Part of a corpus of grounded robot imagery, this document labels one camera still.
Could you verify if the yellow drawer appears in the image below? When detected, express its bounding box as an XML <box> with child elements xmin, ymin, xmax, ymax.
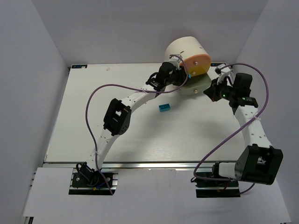
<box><xmin>188</xmin><ymin>65</ymin><xmax>210</xmax><ymax>77</ymax></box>

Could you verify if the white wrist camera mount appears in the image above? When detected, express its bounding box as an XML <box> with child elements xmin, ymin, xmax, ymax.
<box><xmin>169</xmin><ymin>54</ymin><xmax>182</xmax><ymax>69</ymax></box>
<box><xmin>214</xmin><ymin>63</ymin><xmax>233</xmax><ymax>85</ymax></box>

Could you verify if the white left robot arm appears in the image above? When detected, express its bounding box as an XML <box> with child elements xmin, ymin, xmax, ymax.
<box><xmin>85</xmin><ymin>61</ymin><xmax>190</xmax><ymax>170</ymax></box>

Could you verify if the orange drawer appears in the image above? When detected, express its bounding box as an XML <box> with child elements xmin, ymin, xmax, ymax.
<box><xmin>184</xmin><ymin>54</ymin><xmax>212</xmax><ymax>72</ymax></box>

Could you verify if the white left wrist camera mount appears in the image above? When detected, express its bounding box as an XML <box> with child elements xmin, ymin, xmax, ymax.
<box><xmin>169</xmin><ymin>54</ymin><xmax>182</xmax><ymax>69</ymax></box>

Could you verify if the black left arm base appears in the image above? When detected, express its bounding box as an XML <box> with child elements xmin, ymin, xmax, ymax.
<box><xmin>69</xmin><ymin>162</ymin><xmax>117</xmax><ymax>196</ymax></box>

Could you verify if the long teal lego brick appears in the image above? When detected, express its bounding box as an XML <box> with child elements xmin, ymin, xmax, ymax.
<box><xmin>158</xmin><ymin>104</ymin><xmax>171</xmax><ymax>112</ymax></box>

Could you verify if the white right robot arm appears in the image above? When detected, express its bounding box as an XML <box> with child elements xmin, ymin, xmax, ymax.
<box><xmin>204</xmin><ymin>73</ymin><xmax>283</xmax><ymax>185</ymax></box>

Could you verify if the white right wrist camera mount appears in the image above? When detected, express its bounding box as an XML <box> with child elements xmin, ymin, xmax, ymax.
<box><xmin>214</xmin><ymin>63</ymin><xmax>233</xmax><ymax>85</ymax></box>

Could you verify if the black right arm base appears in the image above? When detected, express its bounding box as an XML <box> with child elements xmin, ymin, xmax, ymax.
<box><xmin>191</xmin><ymin>166</ymin><xmax>241</xmax><ymax>199</ymax></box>

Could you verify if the white cylindrical drawer cabinet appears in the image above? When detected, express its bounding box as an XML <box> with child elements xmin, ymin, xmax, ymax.
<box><xmin>164</xmin><ymin>36</ymin><xmax>208</xmax><ymax>60</ymax></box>

